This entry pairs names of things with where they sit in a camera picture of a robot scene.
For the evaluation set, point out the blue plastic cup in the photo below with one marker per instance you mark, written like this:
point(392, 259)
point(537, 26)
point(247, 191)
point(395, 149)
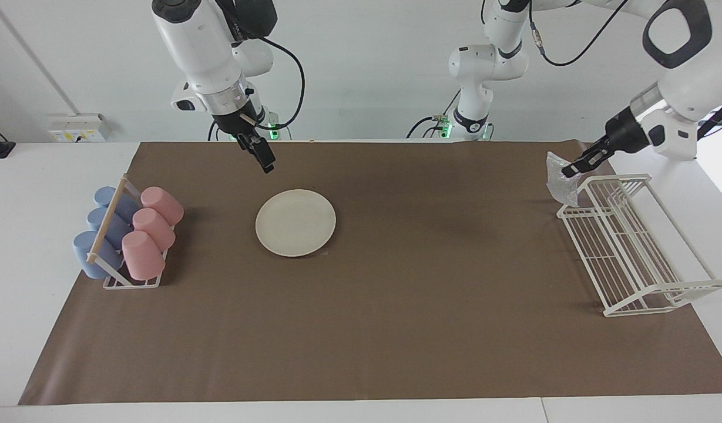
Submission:
point(124, 205)
point(86, 255)
point(117, 228)

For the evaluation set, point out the white wall socket box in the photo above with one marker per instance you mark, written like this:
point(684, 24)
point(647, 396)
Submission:
point(79, 128)

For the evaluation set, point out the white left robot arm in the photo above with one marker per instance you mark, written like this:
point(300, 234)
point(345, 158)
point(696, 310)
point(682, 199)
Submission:
point(695, 64)

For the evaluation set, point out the brown table mat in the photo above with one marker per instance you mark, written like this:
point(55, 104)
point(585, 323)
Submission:
point(396, 323)

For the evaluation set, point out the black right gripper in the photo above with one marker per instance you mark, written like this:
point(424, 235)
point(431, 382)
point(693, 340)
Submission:
point(234, 120)

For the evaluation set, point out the clear plastic wrapper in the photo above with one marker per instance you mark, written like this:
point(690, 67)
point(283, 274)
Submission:
point(561, 185)

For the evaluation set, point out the cup rack with wooden rod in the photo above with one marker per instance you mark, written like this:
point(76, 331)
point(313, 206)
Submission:
point(108, 223)

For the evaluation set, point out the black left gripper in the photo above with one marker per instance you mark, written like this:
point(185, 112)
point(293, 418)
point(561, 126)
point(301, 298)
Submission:
point(625, 132)

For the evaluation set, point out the cream round plate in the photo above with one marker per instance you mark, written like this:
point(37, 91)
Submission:
point(295, 222)

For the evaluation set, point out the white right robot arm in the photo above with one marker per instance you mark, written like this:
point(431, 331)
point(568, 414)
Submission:
point(202, 47)

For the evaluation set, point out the pink plastic cup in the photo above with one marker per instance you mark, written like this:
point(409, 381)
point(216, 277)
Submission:
point(142, 257)
point(155, 228)
point(163, 204)

